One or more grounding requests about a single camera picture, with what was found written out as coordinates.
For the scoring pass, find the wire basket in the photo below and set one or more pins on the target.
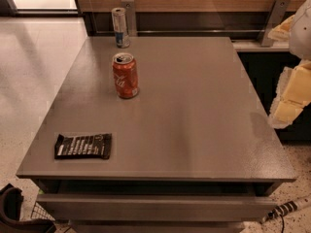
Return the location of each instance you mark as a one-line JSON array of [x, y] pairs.
[[38, 212]]

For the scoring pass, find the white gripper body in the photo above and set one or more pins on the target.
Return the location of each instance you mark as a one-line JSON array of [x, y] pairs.
[[301, 33]]

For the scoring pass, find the black snack wrapper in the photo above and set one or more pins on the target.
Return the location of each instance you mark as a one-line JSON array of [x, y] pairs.
[[83, 147]]

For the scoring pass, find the left metal wall bracket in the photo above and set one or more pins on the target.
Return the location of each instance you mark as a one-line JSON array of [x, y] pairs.
[[129, 5]]

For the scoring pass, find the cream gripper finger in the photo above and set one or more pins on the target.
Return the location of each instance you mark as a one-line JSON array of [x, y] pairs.
[[293, 94], [282, 32]]

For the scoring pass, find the grey cabinet with drawers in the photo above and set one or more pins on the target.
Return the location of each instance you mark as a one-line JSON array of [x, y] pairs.
[[191, 153]]

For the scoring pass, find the right metal wall bracket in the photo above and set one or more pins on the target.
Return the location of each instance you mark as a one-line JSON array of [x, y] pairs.
[[274, 18]]

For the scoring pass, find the red coke can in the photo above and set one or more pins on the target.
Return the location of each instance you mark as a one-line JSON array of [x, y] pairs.
[[125, 75]]

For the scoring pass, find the silver blue energy drink can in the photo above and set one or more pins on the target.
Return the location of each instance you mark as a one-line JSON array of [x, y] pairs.
[[120, 27]]

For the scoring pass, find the metal wall bracket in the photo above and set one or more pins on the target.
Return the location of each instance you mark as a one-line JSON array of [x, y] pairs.
[[129, 5], [274, 18]]

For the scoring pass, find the black chair base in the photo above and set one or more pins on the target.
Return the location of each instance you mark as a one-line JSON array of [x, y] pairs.
[[10, 209]]

